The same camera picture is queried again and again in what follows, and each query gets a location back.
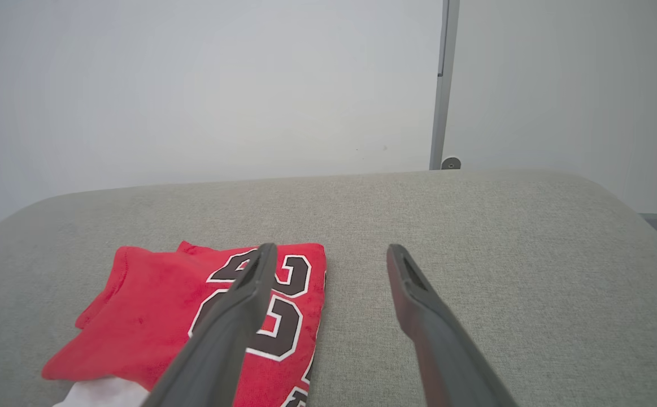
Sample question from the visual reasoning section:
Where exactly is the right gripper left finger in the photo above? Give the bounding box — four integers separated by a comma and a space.
141, 243, 279, 407

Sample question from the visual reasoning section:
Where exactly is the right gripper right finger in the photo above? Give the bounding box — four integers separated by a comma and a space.
386, 243, 520, 407

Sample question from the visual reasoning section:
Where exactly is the red basketball jersey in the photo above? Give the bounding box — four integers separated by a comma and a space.
41, 240, 328, 407

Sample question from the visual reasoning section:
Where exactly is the grey fabric sofa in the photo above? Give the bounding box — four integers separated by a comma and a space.
0, 170, 657, 407

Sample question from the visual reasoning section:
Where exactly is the grey vertical metal profile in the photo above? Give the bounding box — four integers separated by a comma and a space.
429, 0, 460, 170

